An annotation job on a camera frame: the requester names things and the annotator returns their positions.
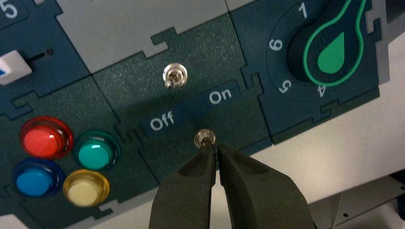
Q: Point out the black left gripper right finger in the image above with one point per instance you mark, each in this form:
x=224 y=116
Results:
x=262 y=202

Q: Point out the dark rotary knob green pointer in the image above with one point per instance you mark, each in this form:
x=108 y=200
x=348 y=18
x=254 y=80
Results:
x=330 y=57

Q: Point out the white slider knob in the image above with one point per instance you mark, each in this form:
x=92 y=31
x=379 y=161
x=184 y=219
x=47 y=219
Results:
x=12 y=68

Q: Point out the red dome push button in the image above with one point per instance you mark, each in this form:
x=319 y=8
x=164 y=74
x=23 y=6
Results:
x=46 y=138

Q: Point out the blue dome push button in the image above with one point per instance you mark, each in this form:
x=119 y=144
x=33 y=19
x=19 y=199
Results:
x=36 y=178

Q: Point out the yellow dome push button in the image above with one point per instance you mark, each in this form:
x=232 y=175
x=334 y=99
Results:
x=86 y=188

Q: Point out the teal dome push button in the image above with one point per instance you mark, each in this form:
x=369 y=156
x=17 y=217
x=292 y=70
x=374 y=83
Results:
x=96 y=155

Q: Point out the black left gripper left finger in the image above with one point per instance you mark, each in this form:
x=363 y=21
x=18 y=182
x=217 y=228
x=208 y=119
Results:
x=183 y=202

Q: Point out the blue and grey task box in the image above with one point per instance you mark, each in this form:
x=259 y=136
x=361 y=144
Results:
x=202 y=47

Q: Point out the metal toggle switch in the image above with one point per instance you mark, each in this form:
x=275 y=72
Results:
x=202 y=137
x=174 y=75

